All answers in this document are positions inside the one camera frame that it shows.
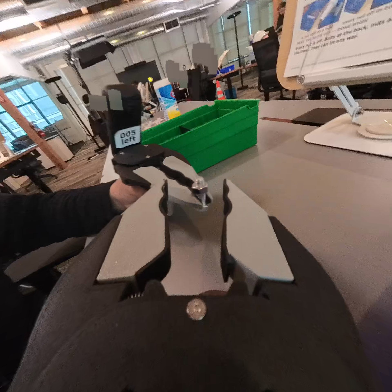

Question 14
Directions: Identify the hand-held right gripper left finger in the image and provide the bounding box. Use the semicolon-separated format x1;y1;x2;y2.
96;179;171;288

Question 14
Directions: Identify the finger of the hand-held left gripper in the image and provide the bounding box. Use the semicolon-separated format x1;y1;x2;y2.
158;152;212;206
134;167;209;212

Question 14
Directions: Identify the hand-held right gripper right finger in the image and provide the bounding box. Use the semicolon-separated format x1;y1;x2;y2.
221;179;295;296

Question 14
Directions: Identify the steel hex bolt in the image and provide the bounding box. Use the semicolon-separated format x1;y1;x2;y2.
191;177;214;211

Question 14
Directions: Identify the green plastic bin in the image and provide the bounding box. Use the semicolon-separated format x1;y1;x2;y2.
141;99;261;173

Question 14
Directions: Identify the person's left forearm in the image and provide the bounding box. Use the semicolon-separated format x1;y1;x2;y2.
0;181;120;262

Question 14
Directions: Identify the person's left hand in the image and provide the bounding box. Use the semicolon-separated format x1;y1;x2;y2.
109;180;151;212

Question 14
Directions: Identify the white disinfecting wipes canister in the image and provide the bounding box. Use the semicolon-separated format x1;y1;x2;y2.
153;78;182;121

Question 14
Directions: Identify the black softbox light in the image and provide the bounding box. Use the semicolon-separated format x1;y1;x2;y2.
75;41;117;70

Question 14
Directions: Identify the black office chair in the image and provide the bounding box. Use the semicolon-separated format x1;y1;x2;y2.
252;26;284;101

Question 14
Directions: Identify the printed instruction sheet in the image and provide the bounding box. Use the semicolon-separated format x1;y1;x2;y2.
283;0;392;79

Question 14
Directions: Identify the black wall screen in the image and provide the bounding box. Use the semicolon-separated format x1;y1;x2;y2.
116;61;162;85

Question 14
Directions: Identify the silver air duct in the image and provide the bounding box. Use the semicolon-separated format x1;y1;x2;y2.
0;9;221;66

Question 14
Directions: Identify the dark desk cable cover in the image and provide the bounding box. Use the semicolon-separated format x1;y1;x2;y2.
260;107;341;127

